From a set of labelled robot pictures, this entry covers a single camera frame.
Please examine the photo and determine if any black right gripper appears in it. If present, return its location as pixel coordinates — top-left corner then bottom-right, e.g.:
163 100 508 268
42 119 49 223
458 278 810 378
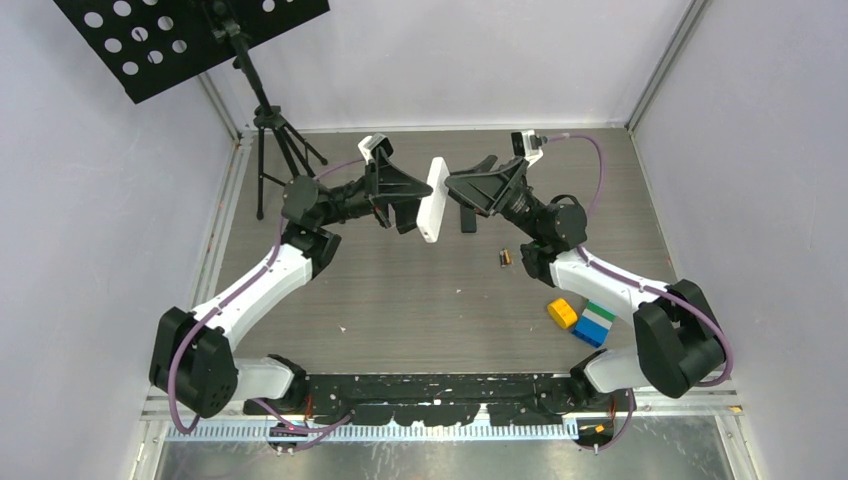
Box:
429 157 544 243

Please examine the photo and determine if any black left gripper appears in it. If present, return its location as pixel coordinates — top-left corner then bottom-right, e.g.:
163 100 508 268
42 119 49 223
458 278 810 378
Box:
317 149 441 233

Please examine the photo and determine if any white air conditioner remote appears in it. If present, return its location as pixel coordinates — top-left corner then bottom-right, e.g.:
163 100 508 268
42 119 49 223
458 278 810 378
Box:
416 157 450 244

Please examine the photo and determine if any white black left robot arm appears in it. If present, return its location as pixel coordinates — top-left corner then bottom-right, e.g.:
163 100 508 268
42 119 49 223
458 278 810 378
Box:
149 134 449 433

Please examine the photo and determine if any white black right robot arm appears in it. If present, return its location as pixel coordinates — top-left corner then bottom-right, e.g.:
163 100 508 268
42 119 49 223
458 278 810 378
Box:
445 158 734 411

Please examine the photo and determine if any yellow toy brick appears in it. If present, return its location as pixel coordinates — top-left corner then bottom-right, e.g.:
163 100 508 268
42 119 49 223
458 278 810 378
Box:
547 298 579 330

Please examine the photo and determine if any blue green white brick stack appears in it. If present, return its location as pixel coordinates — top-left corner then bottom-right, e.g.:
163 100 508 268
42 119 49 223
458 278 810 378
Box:
572 301 617 348

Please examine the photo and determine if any black music stand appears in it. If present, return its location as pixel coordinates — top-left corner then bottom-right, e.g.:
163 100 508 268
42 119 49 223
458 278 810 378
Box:
51 0 331 222

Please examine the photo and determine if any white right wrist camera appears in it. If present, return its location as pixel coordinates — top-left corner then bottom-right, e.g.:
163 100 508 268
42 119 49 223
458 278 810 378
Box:
510 130 548 167

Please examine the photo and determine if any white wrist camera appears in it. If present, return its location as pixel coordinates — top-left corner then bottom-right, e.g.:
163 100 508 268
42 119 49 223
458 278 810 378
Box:
510 130 548 167
357 133 394 165

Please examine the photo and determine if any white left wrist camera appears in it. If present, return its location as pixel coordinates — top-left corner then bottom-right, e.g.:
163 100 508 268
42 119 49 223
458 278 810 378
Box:
357 133 394 165

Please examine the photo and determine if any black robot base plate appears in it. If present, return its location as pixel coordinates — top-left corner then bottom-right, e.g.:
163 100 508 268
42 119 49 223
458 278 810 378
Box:
243 373 635 427

